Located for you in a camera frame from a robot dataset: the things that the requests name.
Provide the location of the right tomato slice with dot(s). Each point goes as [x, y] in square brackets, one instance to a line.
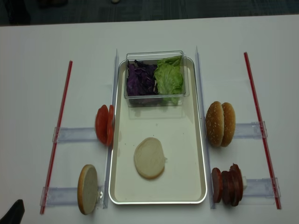
[110, 128]

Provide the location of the tomato slice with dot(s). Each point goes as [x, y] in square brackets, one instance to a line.
[110, 128]
[101, 121]

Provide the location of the green lettuce pile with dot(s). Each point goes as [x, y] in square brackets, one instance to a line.
[168, 76]

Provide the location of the left tomato slice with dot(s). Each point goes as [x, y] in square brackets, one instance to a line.
[101, 121]

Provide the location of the front meat patty slice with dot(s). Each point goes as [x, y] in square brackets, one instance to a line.
[217, 185]

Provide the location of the meat patty slice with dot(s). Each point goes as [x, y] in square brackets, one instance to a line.
[217, 185]
[228, 193]
[238, 184]

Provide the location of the middle meat patty slice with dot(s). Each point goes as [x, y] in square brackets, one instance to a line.
[228, 193]

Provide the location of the rear meat patty slice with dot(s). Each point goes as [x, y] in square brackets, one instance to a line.
[238, 184]

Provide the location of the purple cabbage leaves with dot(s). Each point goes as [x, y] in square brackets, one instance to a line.
[141, 80]

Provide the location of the clear plastic salad box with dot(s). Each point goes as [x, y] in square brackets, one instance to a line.
[157, 100]

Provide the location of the bottom bun on tray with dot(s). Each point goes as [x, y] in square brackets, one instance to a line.
[149, 158]

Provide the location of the right clear vertical divider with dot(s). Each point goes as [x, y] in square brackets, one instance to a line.
[203, 127]

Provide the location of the clear vertical divider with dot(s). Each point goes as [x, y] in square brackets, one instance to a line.
[109, 153]
[203, 127]

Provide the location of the sesame top bun left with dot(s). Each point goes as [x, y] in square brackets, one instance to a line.
[214, 121]

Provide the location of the sesame bun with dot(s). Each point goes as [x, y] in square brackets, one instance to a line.
[229, 124]
[214, 121]

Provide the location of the left clear vertical divider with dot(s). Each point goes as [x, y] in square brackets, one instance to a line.
[109, 153]

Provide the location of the cream metal serving tray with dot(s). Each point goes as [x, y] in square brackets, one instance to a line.
[178, 128]

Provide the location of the sesame top bun right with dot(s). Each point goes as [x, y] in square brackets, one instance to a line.
[229, 124]

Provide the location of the upper left clear holder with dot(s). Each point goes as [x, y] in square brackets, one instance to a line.
[82, 134]

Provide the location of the clear holder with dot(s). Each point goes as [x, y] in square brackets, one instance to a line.
[253, 130]
[55, 196]
[259, 192]
[82, 134]

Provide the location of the standing bun half left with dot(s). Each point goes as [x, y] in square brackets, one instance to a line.
[87, 192]

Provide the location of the upper right clear holder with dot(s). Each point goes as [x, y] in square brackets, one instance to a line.
[253, 130]

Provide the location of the white pusher block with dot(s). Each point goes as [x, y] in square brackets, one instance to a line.
[244, 182]

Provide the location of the lower left clear holder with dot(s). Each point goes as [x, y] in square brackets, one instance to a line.
[55, 196]

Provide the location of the lower right clear holder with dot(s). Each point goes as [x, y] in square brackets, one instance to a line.
[259, 192]

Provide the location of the black object bottom left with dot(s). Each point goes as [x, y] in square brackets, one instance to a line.
[14, 214]

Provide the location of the right red straw rail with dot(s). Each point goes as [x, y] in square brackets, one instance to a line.
[265, 143]

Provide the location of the red straw rail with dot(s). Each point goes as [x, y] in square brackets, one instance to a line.
[51, 162]
[265, 143]

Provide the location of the left red straw rail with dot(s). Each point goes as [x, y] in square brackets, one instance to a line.
[51, 162]

